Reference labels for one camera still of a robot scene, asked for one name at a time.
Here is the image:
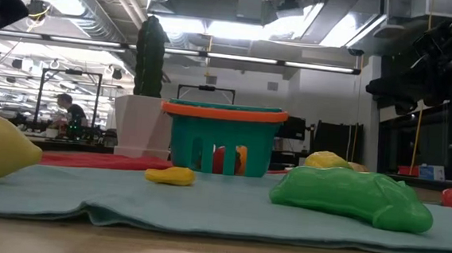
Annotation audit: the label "light blue cloth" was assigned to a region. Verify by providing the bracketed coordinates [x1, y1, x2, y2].
[0, 153, 452, 253]

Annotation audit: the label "black panels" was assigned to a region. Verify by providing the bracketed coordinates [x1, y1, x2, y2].
[310, 119, 366, 165]

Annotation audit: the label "teal basket with orange handle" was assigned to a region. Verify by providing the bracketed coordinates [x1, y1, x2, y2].
[157, 97, 290, 181]

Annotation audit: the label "yellow hanging cable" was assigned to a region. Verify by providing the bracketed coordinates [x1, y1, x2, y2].
[408, 97, 425, 177]

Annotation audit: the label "red bin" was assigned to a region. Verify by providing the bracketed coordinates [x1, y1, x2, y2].
[396, 164, 421, 177]

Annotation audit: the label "yellow toy pepper green stem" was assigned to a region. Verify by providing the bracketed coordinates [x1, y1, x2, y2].
[303, 149, 355, 172]

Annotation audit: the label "blue box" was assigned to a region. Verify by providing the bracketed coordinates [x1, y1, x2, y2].
[418, 163, 446, 182]

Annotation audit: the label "black monitor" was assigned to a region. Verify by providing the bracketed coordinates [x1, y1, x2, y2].
[275, 114, 308, 142]

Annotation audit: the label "green toy cucumber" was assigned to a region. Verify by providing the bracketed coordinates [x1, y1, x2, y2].
[267, 162, 438, 236]

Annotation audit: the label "orange toy fruit green leaf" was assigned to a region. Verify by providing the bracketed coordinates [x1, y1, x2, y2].
[233, 144, 248, 176]

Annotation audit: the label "red toy strawberry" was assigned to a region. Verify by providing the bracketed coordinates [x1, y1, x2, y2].
[211, 144, 244, 176]

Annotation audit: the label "black metal rig frame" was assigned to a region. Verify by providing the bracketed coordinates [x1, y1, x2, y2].
[32, 66, 103, 142]

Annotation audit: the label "tall green cactus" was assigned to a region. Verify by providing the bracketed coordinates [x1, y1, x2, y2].
[131, 14, 169, 99]

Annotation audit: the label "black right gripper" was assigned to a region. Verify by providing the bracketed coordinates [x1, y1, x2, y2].
[364, 71, 425, 118]

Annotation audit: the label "small yellow toy banana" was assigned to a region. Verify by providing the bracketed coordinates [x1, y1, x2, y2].
[144, 164, 197, 188]

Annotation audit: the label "black frame with camera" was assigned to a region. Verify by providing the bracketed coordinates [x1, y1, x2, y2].
[177, 84, 236, 107]

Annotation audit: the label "tan toy potato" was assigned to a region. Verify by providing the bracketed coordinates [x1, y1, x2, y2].
[345, 161, 370, 174]

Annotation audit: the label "person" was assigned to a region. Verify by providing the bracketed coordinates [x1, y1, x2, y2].
[52, 91, 90, 134]

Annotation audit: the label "white angular plant pot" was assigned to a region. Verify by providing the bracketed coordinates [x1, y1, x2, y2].
[110, 92, 175, 161]

